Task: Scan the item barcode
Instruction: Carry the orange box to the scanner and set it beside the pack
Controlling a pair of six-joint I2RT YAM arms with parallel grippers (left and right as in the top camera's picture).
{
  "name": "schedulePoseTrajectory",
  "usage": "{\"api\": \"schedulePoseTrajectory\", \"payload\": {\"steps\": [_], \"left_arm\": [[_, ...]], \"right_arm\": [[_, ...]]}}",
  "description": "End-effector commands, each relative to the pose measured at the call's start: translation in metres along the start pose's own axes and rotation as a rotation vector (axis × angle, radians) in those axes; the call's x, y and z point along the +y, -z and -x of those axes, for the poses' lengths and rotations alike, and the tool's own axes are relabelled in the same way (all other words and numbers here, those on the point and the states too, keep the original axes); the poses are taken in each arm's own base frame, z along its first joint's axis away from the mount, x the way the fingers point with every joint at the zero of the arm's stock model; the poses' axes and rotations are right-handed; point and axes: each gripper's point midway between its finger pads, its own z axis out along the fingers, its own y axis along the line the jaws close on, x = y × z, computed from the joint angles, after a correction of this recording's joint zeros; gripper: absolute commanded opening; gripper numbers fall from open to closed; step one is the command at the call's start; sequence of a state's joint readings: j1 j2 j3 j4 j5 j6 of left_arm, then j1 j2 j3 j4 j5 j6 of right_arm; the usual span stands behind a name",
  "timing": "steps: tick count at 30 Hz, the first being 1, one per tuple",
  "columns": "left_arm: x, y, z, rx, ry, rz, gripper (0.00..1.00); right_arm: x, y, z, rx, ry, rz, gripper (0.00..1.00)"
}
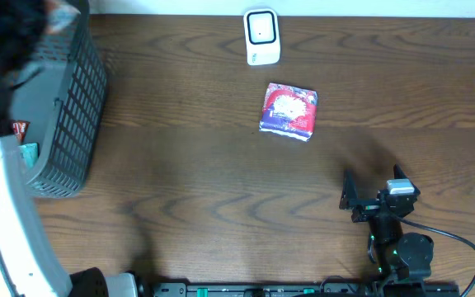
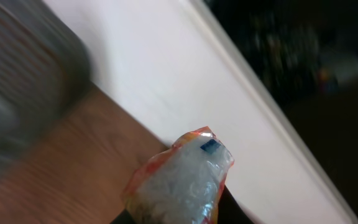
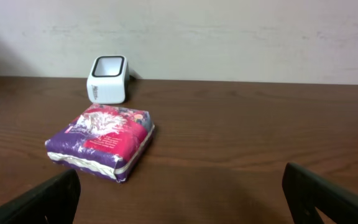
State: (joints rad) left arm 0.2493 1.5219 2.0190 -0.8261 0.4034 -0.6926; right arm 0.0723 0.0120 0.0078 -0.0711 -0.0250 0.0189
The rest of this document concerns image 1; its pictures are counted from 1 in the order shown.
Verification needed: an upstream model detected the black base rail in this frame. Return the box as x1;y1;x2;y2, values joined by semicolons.
149;280;460;297

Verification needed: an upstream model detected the orange brown chocolate bar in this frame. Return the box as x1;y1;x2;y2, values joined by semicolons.
12;120;30;144

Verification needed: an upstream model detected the teal wrapper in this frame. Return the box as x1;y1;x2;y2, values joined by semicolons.
19;143;39;168

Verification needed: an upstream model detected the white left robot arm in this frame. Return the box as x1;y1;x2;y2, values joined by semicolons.
0;0;141;297

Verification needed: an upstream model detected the small orange snack packet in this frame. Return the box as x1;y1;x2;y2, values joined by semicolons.
45;0;81;34

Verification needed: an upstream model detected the dark grey plastic basket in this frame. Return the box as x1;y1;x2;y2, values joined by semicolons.
7;0;109;198

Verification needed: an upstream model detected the red purple snack packet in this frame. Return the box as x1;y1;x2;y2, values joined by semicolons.
259;82;318;142

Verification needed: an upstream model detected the white barcode scanner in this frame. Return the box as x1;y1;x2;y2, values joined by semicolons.
243;8;281;66

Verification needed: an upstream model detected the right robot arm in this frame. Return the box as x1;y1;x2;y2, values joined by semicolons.
339;165;434;281

